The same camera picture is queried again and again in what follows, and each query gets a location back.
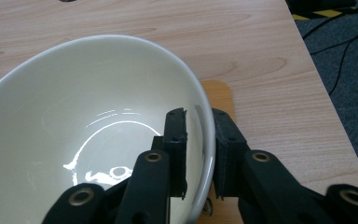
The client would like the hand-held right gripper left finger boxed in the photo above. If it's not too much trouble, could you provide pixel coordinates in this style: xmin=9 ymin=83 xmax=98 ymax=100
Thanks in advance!
xmin=115 ymin=106 xmax=189 ymax=224

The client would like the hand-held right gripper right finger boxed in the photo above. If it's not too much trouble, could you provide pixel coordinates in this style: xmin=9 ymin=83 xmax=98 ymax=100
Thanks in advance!
xmin=211 ymin=107 xmax=334 ymax=224

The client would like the wooden coaster with cutouts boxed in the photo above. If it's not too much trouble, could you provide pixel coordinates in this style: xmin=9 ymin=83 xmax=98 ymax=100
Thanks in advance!
xmin=199 ymin=79 xmax=241 ymax=224

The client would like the cream ceramic bowl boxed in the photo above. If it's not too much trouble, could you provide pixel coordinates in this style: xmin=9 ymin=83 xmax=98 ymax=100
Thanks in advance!
xmin=0 ymin=34 xmax=217 ymax=224

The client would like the black stand with striped base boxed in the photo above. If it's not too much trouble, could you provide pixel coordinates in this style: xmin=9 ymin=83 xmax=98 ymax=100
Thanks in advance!
xmin=285 ymin=0 xmax=358 ymax=21

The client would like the black floor cable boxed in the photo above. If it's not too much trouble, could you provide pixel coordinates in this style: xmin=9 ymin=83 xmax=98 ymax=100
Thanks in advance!
xmin=301 ymin=3 xmax=358 ymax=40
xmin=327 ymin=17 xmax=358 ymax=96

